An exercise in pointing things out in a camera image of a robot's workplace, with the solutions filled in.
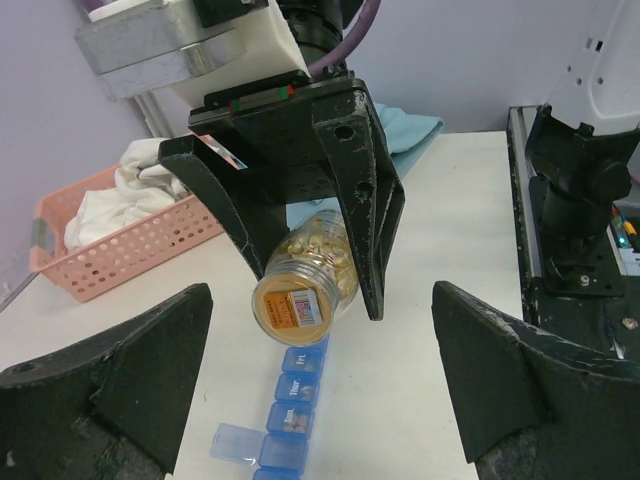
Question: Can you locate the light blue cloth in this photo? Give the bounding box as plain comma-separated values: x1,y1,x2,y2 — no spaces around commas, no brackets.
286,103,443,229

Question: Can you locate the clear bottle of yellow capsules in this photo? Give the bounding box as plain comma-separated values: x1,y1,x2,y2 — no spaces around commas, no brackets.
251,209,359,347

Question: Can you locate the white crumpled cloth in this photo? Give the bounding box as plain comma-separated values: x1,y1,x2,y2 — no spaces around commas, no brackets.
64,138,188,250

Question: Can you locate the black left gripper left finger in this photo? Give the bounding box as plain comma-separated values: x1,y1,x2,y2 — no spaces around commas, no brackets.
1,283,213,479

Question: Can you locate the pink perforated plastic basket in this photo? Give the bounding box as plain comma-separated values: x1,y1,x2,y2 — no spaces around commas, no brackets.
29,162,223,302

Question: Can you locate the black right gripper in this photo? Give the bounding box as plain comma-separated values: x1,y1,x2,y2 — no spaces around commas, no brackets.
158,72,405,320

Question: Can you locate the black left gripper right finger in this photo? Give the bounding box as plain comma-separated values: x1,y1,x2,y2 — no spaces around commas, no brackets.
432,281,639,479

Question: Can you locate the blue weekly pill organizer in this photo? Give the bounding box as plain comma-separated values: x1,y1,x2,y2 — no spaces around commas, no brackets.
210,338,329,479

